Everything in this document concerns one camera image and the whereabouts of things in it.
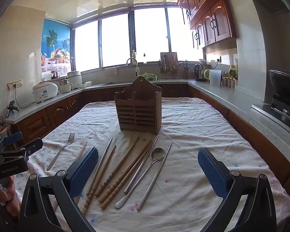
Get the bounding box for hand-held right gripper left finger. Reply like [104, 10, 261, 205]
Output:
[19, 147, 99, 232]

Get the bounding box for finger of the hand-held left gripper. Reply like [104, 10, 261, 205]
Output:
[17, 138, 43, 161]
[0, 132, 23, 150]

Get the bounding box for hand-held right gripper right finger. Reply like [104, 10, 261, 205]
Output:
[197, 148, 277, 232]

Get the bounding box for metal chopstick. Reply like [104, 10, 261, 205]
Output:
[86, 137, 113, 196]
[136, 141, 173, 211]

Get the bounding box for metal fork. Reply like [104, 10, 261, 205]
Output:
[46, 133, 75, 171]

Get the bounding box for metal spoon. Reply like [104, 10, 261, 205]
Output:
[114, 147, 166, 209]

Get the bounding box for wooden utensil holder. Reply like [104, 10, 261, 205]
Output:
[114, 76, 162, 135]

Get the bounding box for person's left hand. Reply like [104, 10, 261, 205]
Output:
[0, 175, 21, 217]

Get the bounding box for small black phone tripod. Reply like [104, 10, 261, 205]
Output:
[6, 100, 20, 119]

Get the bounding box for white flower-print tablecloth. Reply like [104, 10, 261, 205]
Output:
[13, 97, 290, 232]

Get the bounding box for white rice cooker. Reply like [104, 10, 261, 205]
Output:
[32, 82, 59, 103]

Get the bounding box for small white blender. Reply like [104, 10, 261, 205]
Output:
[59, 78, 73, 94]

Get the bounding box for kitchen counter with wooden cabinets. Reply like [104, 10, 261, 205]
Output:
[0, 77, 290, 199]

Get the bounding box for white electric pot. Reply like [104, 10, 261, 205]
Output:
[67, 71, 83, 90]

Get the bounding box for white spice jar set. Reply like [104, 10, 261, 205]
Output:
[222, 76, 238, 89]

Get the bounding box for black gas stove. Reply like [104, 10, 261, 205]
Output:
[251, 94, 290, 131]

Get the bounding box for bowl of green vegetables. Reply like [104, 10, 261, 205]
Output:
[139, 72, 159, 81]

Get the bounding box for wooden knife rack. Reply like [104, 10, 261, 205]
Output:
[159, 52, 182, 79]

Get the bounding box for black wok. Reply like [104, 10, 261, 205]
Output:
[269, 58, 290, 98]

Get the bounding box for metal kitchen faucet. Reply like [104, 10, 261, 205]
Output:
[126, 57, 139, 78]

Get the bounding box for kitchen window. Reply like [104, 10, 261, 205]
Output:
[71, 7, 203, 72]

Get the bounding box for black power cable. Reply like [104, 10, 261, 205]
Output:
[14, 86, 37, 109]

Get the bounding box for white wall outlet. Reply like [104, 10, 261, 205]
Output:
[7, 79, 23, 90]

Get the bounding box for white pitcher with green handle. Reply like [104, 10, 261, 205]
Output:
[204, 69, 222, 87]

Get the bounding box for beach and fruit wall poster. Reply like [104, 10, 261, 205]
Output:
[41, 18, 71, 73]

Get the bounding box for wooden wall cabinets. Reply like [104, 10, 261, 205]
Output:
[177, 0, 237, 49]

